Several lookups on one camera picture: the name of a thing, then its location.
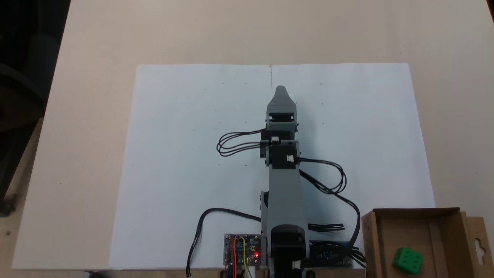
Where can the white paper sheet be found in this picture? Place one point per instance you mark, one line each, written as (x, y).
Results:
(173, 154)
(366, 135)

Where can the brown cardboard box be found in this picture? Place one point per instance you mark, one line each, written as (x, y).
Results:
(444, 231)

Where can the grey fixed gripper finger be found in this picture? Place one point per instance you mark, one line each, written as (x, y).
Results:
(281, 102)

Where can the green dice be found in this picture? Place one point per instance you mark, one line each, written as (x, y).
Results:
(408, 261)

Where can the circuit board with blue parts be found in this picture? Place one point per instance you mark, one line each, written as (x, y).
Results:
(332, 255)

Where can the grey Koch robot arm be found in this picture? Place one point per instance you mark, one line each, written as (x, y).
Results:
(285, 197)

